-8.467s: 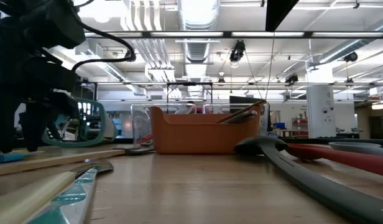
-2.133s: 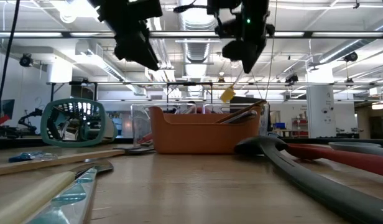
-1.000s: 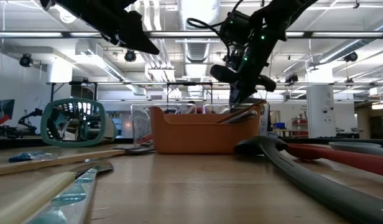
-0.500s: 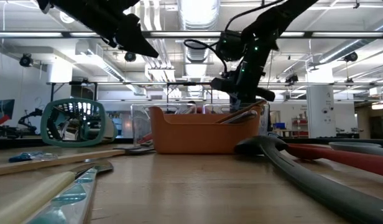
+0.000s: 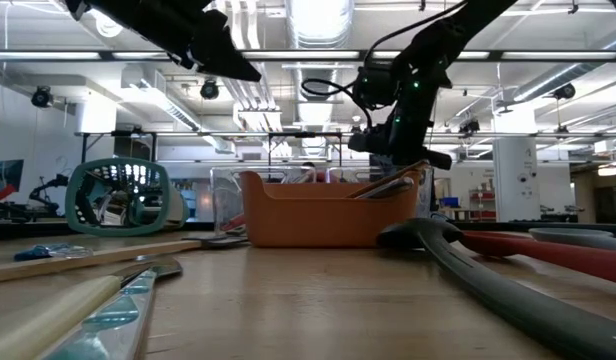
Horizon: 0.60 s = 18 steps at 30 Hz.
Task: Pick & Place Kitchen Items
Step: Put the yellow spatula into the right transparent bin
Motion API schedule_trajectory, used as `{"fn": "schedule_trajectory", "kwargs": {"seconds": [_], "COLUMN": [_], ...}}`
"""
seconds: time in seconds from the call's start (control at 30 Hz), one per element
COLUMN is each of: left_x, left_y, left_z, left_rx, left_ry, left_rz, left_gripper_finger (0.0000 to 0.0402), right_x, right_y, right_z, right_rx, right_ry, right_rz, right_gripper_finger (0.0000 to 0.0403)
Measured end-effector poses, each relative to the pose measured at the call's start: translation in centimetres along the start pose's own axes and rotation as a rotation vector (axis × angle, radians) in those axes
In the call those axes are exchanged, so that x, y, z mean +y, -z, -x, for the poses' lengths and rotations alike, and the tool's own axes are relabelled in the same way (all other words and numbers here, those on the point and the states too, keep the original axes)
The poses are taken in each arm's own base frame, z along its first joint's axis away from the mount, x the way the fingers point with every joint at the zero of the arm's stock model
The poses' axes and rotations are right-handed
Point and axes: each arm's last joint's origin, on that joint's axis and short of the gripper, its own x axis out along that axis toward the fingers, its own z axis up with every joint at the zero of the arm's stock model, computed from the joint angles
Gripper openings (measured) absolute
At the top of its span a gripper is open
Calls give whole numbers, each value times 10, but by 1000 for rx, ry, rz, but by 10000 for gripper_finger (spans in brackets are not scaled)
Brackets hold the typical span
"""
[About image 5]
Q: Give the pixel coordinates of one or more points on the silver ceiling air duct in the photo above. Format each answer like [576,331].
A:
[315,82]

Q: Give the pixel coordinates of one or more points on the black slotted spoon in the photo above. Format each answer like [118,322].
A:
[418,229]

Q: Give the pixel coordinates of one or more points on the lit ceiling lamp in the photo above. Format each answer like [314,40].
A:
[608,171]

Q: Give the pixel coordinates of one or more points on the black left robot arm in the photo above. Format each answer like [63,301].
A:
[128,15]

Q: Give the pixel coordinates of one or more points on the teal box grater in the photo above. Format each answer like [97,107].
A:
[118,231]

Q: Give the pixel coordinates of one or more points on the orange plastic bin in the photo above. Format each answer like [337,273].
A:
[313,220]

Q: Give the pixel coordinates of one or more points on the black metal rack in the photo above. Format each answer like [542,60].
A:
[213,134]

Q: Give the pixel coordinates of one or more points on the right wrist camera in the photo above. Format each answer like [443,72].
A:
[378,87]

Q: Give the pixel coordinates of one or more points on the wall screen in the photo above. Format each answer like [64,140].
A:
[5,175]

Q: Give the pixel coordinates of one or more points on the white pillar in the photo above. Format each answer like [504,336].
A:
[515,165]

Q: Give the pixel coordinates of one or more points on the red slotted spoon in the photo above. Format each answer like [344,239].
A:
[563,257]

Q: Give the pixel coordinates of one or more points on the black solid spoon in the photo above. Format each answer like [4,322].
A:
[308,169]

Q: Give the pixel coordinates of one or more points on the black ceiling spotlight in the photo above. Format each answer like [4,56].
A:
[209,89]
[41,96]
[565,91]
[469,126]

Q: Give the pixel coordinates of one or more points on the black lab robot arm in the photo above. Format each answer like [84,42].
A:
[48,192]

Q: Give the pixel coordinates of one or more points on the grey spoon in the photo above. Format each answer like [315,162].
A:
[578,239]

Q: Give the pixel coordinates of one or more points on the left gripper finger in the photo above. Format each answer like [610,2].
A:
[225,45]

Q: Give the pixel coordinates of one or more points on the red shelf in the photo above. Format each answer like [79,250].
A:
[483,202]

